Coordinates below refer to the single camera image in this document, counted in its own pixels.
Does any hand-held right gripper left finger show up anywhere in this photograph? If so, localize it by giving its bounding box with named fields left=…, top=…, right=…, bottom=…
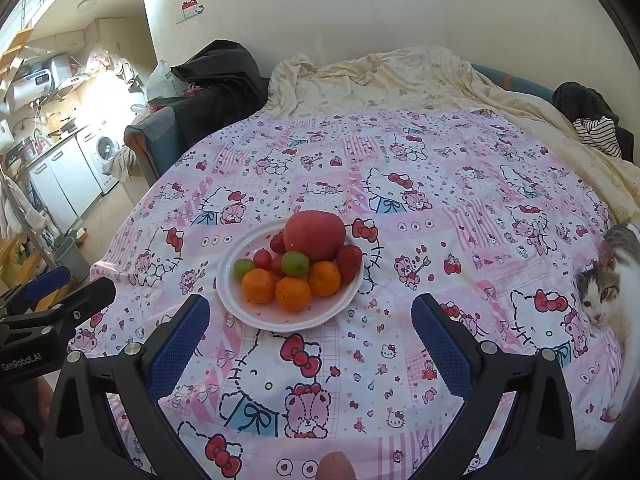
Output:
left=42, top=294, right=221, bottom=480

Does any white hanging towel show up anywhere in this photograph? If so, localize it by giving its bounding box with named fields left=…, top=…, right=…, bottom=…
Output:
left=0, top=175, right=46, bottom=241

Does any grey and white cat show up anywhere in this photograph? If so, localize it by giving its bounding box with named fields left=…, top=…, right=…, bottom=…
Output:
left=574, top=222, right=640, bottom=423

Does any white water heater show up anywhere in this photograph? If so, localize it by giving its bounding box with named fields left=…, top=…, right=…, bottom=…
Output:
left=7, top=52, right=71, bottom=111

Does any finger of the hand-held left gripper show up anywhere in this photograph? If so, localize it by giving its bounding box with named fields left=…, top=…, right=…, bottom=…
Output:
left=0, top=266, right=72, bottom=317
left=0, top=276, right=117, bottom=346

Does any orange tangerine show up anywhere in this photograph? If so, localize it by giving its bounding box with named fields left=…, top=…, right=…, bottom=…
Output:
left=307, top=260, right=342, bottom=297
left=242, top=268, right=277, bottom=305
left=275, top=275, right=313, bottom=313

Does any white washing machine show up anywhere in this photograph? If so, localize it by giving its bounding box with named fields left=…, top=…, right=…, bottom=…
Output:
left=77, top=127, right=123, bottom=196

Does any wooden shelf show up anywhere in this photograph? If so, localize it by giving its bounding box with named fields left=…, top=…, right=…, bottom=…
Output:
left=0, top=22, right=38, bottom=68

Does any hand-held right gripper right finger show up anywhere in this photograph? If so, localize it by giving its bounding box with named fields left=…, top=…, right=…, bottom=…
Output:
left=411, top=294, right=578, bottom=480

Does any person's left hand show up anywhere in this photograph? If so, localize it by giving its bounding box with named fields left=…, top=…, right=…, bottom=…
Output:
left=0, top=377, right=57, bottom=436

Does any white plastic bag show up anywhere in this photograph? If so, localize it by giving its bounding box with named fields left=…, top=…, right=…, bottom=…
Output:
left=146, top=59, right=176, bottom=101

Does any black jacket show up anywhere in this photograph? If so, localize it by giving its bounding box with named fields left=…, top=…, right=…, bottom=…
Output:
left=162, top=40, right=271, bottom=121

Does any white kitchen cabinet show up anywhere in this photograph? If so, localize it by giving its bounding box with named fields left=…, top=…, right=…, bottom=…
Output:
left=27, top=140, right=103, bottom=233

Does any person's right hand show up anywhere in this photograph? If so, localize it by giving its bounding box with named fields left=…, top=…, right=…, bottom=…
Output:
left=319, top=451, right=357, bottom=480

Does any pink cartoon printed blanket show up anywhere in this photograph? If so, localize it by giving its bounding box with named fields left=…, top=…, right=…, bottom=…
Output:
left=70, top=107, right=626, bottom=480

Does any striped garment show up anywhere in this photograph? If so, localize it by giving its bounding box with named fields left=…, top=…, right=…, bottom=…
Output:
left=572, top=116, right=623, bottom=158

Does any dark clothing pile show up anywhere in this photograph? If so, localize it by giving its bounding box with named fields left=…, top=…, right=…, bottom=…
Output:
left=552, top=81, right=636, bottom=161

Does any cream bed sheet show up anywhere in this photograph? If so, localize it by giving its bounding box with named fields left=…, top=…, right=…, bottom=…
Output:
left=265, top=45, right=640, bottom=241

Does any pink dotted white plate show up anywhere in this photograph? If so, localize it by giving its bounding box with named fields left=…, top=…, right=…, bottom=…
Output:
left=216, top=217, right=364, bottom=332

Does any floral cloth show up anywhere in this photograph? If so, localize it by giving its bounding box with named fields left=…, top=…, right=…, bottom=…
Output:
left=110, top=147, right=138, bottom=183

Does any large red strawberry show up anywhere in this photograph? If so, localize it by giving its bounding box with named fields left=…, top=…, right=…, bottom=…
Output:
left=334, top=244, right=364, bottom=286

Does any grey bin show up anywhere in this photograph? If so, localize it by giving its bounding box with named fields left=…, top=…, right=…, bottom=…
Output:
left=52, top=235, right=91, bottom=283

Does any wooden stool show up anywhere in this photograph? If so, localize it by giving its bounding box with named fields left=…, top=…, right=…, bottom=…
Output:
left=0, top=237, right=38, bottom=286

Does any red apple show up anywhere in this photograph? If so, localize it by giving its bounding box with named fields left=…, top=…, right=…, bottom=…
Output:
left=283, top=210, right=347, bottom=263

